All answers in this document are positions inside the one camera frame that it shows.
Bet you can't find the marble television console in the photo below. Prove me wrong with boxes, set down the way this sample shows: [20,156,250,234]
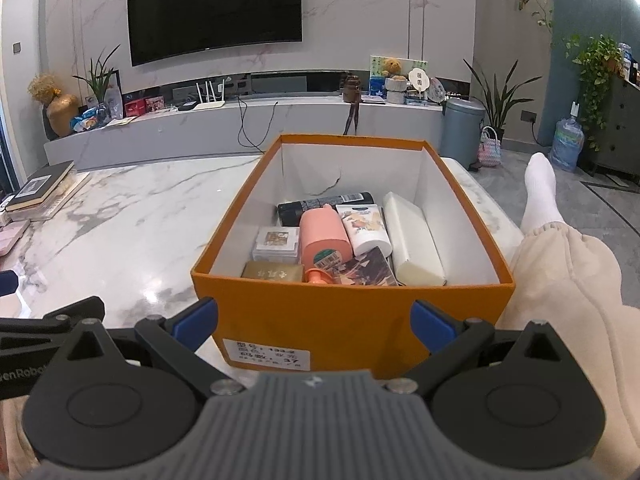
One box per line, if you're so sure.
[44,94,447,171]

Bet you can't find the dried flower bunch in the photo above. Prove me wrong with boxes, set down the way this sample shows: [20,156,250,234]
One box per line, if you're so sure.
[27,74,63,106]

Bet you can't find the stack of large books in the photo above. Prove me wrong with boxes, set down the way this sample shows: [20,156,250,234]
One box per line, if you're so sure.
[7,170,92,222]

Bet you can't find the long-leaf potted plant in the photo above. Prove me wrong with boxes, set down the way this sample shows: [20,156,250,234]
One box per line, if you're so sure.
[72,45,122,106]

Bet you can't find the person's cream trouser leg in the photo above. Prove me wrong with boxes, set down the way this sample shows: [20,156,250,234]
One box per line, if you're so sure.
[497,222,640,480]
[0,395,41,480]

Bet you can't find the green picture board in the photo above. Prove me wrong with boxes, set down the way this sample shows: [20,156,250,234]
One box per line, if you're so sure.
[370,55,429,98]

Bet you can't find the grey pedal trash can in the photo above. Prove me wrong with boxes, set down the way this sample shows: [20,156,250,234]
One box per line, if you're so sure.
[439,98,487,171]

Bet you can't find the white printed tube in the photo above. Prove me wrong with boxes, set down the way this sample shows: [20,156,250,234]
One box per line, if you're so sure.
[336,203,392,257]

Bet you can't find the blue water jug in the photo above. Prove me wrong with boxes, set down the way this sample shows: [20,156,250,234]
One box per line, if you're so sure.
[549,102,585,173]

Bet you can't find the black cable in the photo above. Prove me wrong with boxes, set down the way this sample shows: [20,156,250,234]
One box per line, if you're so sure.
[237,95,268,156]

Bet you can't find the wall-mounted television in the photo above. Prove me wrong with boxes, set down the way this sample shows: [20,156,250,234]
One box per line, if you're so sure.
[126,0,303,67]

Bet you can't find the brown camera case with strap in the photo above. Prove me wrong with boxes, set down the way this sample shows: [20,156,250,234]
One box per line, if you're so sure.
[341,74,363,136]

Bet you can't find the illustrated card box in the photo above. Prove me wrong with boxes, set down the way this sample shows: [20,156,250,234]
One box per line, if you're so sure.
[332,246,401,287]

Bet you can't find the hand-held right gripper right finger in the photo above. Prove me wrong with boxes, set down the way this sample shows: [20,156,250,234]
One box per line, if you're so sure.
[382,299,577,396]

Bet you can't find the dark grey cabinet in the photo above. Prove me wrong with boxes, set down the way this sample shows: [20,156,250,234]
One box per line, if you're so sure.
[595,77,640,184]

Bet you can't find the person's white sock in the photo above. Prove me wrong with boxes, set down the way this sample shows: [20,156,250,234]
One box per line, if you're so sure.
[520,152,566,233]

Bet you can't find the white router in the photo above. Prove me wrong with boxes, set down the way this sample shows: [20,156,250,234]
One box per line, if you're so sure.
[192,77,231,112]

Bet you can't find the pink flat case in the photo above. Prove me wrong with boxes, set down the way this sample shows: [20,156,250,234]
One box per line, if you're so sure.
[0,220,31,257]

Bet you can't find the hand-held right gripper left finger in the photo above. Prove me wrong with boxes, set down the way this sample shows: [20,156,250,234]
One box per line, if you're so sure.
[56,296,248,396]

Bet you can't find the bushy pothos plant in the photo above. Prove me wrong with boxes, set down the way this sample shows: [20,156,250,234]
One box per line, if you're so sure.
[565,34,626,151]

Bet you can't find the gold vase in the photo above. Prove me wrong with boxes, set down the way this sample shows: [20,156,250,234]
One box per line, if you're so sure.
[46,94,80,137]

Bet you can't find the clear plastic bag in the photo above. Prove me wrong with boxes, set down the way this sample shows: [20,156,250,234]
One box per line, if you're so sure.
[105,85,124,120]

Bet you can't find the black hardcover book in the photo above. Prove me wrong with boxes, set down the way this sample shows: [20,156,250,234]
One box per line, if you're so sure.
[5,160,76,212]

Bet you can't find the white foam block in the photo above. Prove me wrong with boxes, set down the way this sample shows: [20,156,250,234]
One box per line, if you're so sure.
[382,191,447,286]

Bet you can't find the black cylindrical bottle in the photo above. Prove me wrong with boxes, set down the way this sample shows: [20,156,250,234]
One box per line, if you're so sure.
[277,191,376,227]

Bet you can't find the clear plastic box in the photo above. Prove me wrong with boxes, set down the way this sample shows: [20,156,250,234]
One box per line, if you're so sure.
[252,227,301,264]

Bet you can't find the large pink bottle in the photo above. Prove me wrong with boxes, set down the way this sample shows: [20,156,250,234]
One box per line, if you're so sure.
[299,204,354,276]

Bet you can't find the orange cardboard box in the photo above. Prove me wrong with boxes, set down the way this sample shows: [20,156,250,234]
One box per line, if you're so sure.
[190,133,516,380]

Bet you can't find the blue snack packets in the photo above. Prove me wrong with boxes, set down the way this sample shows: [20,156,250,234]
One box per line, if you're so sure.
[71,109,103,133]

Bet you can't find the black window frame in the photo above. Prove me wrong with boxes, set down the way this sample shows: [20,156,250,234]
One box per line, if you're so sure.
[0,110,25,196]

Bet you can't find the gold patterned box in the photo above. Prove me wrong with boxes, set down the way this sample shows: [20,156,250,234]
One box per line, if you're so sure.
[241,261,305,284]

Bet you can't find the pastel woven bag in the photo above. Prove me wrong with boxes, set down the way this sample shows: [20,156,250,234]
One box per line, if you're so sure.
[477,126,502,168]

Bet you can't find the snake plant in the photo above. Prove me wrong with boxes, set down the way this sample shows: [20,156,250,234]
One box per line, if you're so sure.
[462,59,543,141]

